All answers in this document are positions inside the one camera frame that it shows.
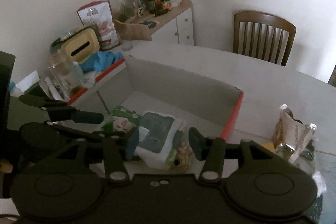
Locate white green plastic packet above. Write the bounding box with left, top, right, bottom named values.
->
left=135, top=111, right=190, bottom=172

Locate silver foil snack bag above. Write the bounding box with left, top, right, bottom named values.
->
left=272, top=104, right=317, bottom=164

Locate green white doll toy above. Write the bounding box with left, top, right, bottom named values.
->
left=101, top=105, right=142, bottom=134

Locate beige plush keychain figure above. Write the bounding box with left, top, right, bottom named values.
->
left=171, top=141, right=194, bottom=173

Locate yellow small box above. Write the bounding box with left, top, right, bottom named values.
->
left=261, top=143, right=276, bottom=153

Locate left hand with glove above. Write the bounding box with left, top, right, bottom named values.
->
left=0, top=160, right=13, bottom=173

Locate red white cardboard box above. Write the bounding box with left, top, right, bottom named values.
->
left=69, top=56, right=244, bottom=139

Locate rolled white paper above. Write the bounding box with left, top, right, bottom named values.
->
left=45, top=77, right=63, bottom=101

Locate clear glass jar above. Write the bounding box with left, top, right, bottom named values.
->
left=49, top=50, right=83, bottom=101

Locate blue cloth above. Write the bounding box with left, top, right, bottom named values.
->
left=79, top=51, right=123, bottom=73

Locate yellow tissue box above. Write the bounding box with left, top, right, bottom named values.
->
left=50, top=26, right=100, bottom=63

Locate wooden tray holder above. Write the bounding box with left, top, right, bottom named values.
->
left=114, top=19, right=152, bottom=41

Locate brown wooden chair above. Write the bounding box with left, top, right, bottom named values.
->
left=233, top=11, right=297, bottom=67

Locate white sideboard wooden top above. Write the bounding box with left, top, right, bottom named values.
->
left=130, top=0, right=195, bottom=46

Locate red white snack bag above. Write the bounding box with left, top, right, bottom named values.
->
left=76, top=1, right=120, bottom=51

